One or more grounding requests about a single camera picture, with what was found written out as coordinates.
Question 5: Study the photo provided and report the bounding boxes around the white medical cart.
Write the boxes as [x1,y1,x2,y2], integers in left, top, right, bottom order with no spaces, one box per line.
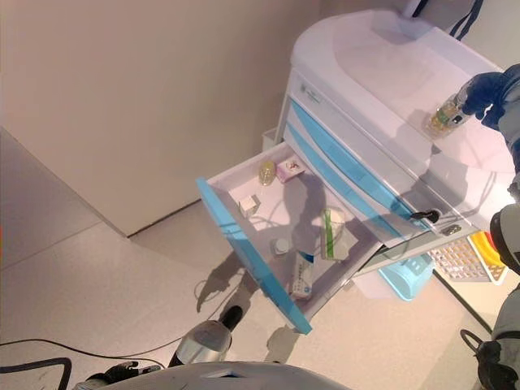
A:
[279,10,520,293]

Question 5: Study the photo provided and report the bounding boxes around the small yellow capsule bottle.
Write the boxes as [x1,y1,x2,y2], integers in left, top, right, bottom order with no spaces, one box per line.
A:
[258,160,277,188]

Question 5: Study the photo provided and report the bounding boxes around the clear bottle yellow capsules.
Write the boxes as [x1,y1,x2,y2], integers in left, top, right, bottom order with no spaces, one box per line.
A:
[424,93,468,139]

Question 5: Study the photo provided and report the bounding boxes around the white lockable cart drawer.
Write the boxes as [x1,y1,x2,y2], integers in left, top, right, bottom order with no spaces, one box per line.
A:
[288,68,448,228]

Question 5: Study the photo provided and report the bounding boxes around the pink medicine box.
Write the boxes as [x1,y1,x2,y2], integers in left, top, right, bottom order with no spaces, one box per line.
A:
[275,158,305,184]

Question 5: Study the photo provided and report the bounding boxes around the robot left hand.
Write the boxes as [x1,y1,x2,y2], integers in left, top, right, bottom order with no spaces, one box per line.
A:
[87,360,163,385]

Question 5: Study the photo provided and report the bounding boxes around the light blue waste bin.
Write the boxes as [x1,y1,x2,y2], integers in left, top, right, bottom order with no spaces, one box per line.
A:
[377,251,436,302]

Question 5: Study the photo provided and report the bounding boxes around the small white box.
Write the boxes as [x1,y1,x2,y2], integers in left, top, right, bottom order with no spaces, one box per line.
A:
[237,193,262,219]

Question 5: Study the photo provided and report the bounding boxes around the blue front cart drawer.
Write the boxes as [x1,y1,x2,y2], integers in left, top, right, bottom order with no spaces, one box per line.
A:
[196,140,385,336]
[286,99,419,228]
[282,123,385,243]

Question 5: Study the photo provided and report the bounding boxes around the grey robot torso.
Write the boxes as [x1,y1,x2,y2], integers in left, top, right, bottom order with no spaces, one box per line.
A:
[158,361,366,390]

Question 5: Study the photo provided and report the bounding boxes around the yellow sharps container red lid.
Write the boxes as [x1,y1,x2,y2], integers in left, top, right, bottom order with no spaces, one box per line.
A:
[466,231,507,269]

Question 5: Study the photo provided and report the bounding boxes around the dark hanging strap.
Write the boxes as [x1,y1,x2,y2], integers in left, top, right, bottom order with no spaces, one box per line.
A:
[450,0,484,40]

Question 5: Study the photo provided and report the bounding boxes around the thick black cable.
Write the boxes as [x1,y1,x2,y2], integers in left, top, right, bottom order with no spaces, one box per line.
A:
[0,356,74,390]

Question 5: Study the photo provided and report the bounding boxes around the black cart key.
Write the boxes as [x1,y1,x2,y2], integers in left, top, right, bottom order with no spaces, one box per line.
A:
[408,206,442,223]

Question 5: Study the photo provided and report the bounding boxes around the white wire basket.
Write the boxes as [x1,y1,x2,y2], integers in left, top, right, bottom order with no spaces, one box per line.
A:
[426,233,509,285]

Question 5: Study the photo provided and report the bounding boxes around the blue white medicine box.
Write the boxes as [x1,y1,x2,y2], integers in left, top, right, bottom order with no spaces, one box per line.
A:
[288,249,318,300]

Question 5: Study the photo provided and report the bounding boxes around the thin dark floor cable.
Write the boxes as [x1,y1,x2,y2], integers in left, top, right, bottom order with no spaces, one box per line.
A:
[0,339,180,361]

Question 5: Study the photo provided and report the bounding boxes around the green white plastic packet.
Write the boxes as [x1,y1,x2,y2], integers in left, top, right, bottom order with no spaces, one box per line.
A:
[318,206,358,261]

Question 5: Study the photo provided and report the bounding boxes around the robot left leg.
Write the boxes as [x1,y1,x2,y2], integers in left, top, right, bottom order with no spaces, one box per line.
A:
[168,304,245,369]

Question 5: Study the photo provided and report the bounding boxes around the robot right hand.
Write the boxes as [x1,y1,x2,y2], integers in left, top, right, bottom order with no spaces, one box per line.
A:
[457,63,520,131]

